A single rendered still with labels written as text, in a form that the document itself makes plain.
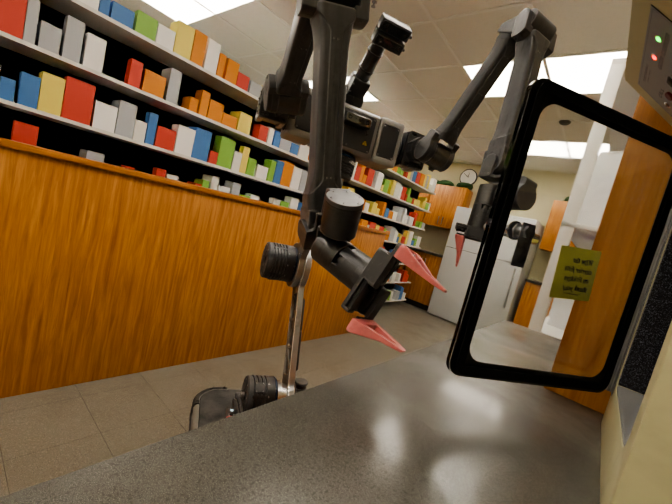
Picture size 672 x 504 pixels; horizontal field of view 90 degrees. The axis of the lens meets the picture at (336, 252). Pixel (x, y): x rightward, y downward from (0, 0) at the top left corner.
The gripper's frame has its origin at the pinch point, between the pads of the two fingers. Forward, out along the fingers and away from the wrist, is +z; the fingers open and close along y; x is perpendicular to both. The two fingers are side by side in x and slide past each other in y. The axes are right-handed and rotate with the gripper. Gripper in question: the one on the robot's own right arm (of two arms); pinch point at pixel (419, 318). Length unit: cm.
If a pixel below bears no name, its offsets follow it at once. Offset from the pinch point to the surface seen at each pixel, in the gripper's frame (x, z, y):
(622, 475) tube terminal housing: -3.0, 23.1, 0.3
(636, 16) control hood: 3.2, -0.1, 46.5
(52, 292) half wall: 20, -151, -98
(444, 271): 496, -150, 12
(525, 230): 2.3, 4.0, 16.8
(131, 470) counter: -28.1, -3.0, -18.1
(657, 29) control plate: 2.3, 3.0, 44.4
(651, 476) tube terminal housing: -3.3, 24.4, 1.7
